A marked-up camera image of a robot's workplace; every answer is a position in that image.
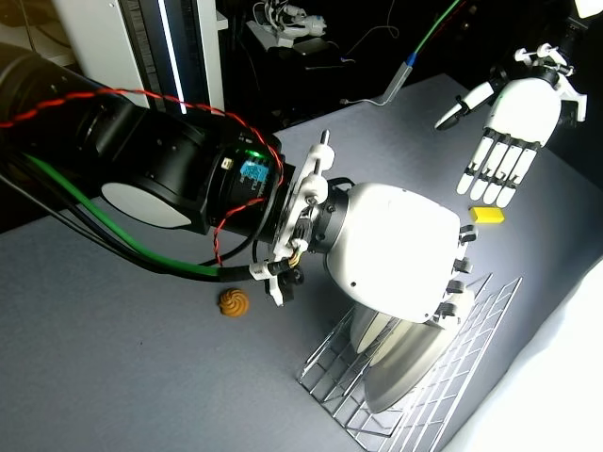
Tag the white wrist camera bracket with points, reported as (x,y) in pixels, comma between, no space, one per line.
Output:
(313,181)
(572,94)

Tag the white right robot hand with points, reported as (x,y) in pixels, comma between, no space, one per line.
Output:
(400,249)

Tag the black box in background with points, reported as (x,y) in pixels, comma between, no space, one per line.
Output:
(313,52)

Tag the white gadgets in background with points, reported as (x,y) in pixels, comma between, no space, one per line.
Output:
(292,21)

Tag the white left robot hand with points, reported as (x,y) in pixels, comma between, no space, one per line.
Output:
(525,110)

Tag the yellow rectangular block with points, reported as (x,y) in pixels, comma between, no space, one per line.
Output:
(489,215)

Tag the white robot column with light strip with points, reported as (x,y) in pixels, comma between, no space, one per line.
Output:
(108,37)

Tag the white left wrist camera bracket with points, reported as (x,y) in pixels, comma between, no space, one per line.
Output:
(572,94)

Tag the orange swirl cookie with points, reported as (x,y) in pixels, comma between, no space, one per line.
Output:
(234,303)

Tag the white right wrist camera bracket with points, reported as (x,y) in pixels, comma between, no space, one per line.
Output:
(313,181)

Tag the white plate with dark rim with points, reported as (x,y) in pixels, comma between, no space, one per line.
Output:
(405,367)
(466,301)

